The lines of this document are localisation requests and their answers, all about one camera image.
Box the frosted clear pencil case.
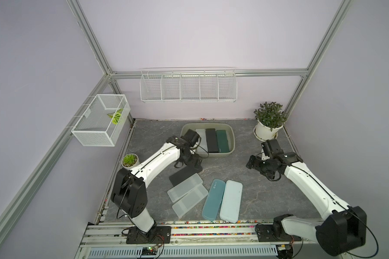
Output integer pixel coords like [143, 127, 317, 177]
[172, 185, 209, 219]
[167, 173, 203, 203]
[195, 129, 208, 155]

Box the dark green pencil case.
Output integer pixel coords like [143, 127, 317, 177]
[216, 129, 230, 153]

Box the black pencil case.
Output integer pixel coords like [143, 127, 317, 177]
[169, 166, 203, 187]
[205, 128, 218, 153]

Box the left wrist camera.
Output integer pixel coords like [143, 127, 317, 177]
[182, 129, 200, 147]

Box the large potted green plant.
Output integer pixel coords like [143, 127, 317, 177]
[253, 102, 287, 141]

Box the small potted succulent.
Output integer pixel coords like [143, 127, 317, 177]
[121, 153, 140, 169]

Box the pale blue pencil case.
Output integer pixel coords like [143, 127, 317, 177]
[219, 180, 243, 223]

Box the grey-green plastic storage box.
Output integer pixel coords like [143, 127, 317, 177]
[180, 123, 236, 157]

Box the green leaf toy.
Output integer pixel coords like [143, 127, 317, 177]
[108, 109, 123, 125]

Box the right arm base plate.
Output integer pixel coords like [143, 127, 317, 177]
[255, 223, 294, 243]

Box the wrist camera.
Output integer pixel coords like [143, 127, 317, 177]
[182, 129, 200, 147]
[261, 139, 283, 159]

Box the frosted clear pencil case front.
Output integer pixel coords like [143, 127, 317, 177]
[172, 185, 209, 219]

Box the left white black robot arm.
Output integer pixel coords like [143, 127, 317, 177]
[110, 132, 201, 234]

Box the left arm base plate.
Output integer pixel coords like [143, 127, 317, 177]
[126, 226, 171, 245]

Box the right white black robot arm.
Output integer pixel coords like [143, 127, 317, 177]
[246, 152, 367, 256]

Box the aluminium rail front frame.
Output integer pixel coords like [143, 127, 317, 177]
[74, 220, 344, 259]

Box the white wire wall shelf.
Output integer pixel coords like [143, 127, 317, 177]
[139, 68, 238, 103]

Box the white mesh wall basket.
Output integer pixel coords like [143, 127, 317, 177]
[71, 94, 130, 147]

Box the teal pencil case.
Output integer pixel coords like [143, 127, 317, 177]
[202, 179, 226, 221]

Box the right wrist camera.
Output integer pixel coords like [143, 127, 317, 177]
[261, 139, 283, 159]

